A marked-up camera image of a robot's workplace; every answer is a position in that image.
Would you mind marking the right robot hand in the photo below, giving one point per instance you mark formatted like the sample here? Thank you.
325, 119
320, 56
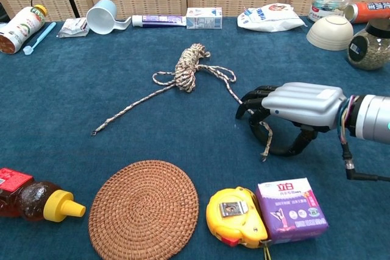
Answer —
304, 101

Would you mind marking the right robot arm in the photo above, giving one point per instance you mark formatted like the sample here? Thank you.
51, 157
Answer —
371, 117

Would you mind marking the cream ceramic bowl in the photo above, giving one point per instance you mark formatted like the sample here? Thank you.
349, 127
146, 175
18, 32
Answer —
330, 33

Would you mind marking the glass jar black lid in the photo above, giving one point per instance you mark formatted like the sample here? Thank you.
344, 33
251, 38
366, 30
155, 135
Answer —
371, 50

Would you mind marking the white printed powder bag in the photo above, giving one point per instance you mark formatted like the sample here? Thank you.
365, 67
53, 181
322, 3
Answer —
271, 18

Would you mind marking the clear plastic jar of clips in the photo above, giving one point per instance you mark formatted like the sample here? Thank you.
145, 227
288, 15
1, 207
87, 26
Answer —
329, 2

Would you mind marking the purple soap box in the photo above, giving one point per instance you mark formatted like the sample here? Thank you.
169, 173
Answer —
289, 211

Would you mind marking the orange drink can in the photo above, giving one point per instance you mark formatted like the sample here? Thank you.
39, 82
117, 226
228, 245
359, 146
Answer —
371, 10

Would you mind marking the white blue carton box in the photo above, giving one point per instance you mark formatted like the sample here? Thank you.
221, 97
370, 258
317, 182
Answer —
204, 19

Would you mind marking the yellow tape measure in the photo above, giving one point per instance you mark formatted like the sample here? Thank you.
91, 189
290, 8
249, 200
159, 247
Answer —
234, 211

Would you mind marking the white purple toothpaste tube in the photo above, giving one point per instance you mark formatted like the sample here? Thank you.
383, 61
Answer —
158, 20

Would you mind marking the round woven rattan coaster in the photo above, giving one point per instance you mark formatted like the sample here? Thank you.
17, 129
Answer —
143, 211

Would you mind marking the blue table mat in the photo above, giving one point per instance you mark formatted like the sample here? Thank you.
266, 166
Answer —
91, 89

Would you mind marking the light blue toothbrush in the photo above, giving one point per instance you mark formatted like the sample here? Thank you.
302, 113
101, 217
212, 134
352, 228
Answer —
39, 39

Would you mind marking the honey bottle yellow nozzle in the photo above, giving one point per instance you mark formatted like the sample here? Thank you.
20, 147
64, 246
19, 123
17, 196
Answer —
30, 199

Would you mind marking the white drink bottle yellow cap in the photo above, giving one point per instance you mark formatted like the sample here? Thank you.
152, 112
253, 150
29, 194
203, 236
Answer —
21, 27

